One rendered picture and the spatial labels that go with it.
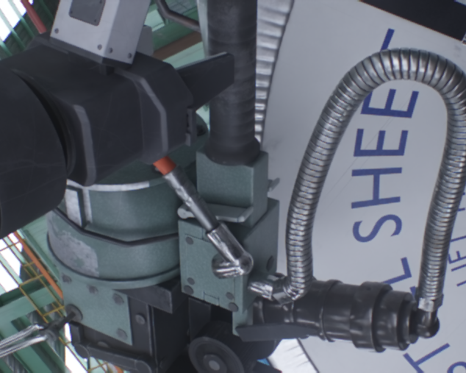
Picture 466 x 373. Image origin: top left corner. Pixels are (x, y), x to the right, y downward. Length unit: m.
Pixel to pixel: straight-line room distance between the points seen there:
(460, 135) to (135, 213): 0.25
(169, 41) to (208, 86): 5.92
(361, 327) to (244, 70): 0.25
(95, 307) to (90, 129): 0.34
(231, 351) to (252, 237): 0.14
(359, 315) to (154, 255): 0.18
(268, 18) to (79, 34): 0.32
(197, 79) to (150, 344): 0.32
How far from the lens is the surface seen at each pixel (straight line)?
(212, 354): 0.71
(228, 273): 0.58
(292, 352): 0.92
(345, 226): 0.83
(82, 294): 0.72
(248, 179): 0.57
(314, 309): 0.69
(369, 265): 0.87
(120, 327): 0.72
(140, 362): 0.72
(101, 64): 0.43
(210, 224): 0.57
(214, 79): 0.47
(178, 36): 6.37
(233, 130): 0.56
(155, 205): 0.60
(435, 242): 0.59
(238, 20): 0.52
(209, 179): 0.59
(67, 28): 0.43
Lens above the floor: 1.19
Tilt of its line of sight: 9 degrees up
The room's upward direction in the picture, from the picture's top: 115 degrees counter-clockwise
